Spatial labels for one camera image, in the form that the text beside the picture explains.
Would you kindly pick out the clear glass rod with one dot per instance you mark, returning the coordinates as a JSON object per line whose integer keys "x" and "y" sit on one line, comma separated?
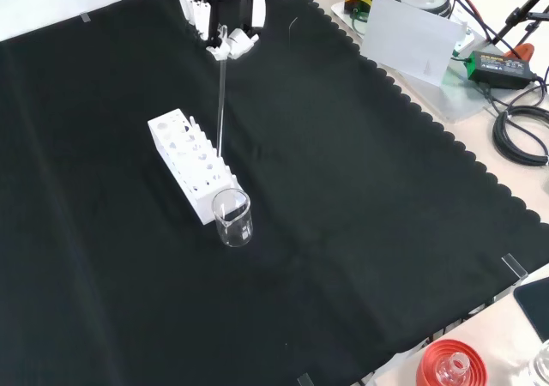
{"x": 221, "y": 103}

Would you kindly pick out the black bench cloth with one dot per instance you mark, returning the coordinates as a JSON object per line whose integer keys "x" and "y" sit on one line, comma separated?
{"x": 128, "y": 253}

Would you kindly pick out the black flat tablet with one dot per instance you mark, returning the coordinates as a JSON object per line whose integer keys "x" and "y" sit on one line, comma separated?
{"x": 536, "y": 304}

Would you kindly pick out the small clear glass bottle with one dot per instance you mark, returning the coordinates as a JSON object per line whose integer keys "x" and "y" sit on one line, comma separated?
{"x": 452, "y": 369}

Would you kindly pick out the white test tube rack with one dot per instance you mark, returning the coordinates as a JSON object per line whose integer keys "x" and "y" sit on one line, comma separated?
{"x": 188, "y": 176}

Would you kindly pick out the clear glass beaker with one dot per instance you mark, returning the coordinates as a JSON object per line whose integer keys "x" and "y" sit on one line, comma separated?
{"x": 233, "y": 227}

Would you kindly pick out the clear glass vessel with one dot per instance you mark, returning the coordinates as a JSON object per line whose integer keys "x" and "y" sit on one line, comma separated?
{"x": 542, "y": 366}

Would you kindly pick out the pale board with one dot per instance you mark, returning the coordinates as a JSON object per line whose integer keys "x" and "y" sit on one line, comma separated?
{"x": 407, "y": 38}

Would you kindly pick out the black tripod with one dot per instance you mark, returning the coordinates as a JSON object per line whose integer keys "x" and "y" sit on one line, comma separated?
{"x": 523, "y": 8}

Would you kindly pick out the black power adapter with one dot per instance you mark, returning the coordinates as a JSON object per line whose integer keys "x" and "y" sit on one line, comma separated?
{"x": 499, "y": 68}

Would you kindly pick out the pale base plate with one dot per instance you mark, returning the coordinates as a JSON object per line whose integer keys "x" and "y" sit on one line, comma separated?
{"x": 454, "y": 98}

